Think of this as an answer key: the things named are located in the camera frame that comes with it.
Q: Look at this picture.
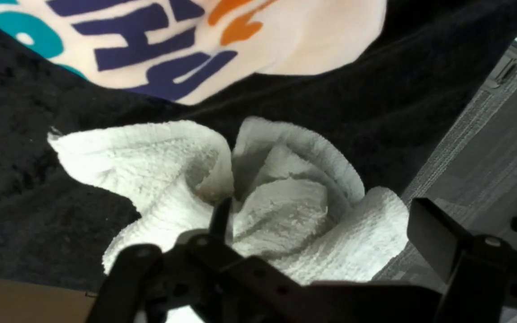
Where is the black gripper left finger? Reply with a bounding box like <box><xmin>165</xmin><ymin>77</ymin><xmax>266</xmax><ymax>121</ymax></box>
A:
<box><xmin>86</xmin><ymin>199</ymin><xmax>284</xmax><ymax>323</ymax></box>

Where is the peach printed t-shirt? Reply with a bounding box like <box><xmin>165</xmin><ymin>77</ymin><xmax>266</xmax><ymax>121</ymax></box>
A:
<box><xmin>0</xmin><ymin>0</ymin><xmax>390</xmax><ymax>107</ymax></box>

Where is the long cardboard box black tape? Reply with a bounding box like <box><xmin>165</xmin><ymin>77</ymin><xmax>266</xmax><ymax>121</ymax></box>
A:
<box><xmin>0</xmin><ymin>274</ymin><xmax>102</xmax><ymax>323</ymax></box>

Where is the large white towel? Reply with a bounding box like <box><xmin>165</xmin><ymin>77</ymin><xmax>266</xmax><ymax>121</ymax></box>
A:
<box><xmin>47</xmin><ymin>114</ymin><xmax>411</xmax><ymax>323</ymax></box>

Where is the black table cloth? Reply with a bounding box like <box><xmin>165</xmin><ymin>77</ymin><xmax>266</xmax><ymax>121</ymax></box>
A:
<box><xmin>0</xmin><ymin>0</ymin><xmax>517</xmax><ymax>294</ymax></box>

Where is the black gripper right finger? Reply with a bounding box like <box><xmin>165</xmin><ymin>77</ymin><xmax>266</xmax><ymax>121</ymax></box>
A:
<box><xmin>408</xmin><ymin>195</ymin><xmax>517</xmax><ymax>323</ymax></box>

